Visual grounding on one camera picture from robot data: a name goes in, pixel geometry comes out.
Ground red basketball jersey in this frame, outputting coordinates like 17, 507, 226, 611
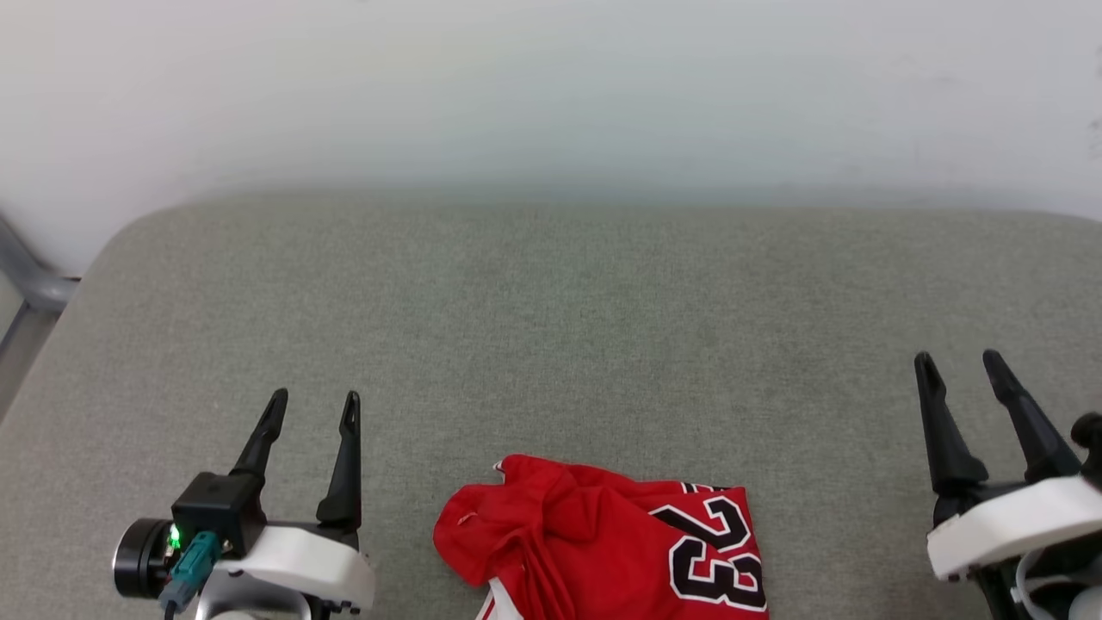
431, 453, 770, 620

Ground teal cable plug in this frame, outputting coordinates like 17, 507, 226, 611
158, 530, 222, 617

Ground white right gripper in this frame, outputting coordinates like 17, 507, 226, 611
913, 348, 1102, 583

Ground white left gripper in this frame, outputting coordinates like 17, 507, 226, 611
210, 387, 377, 617

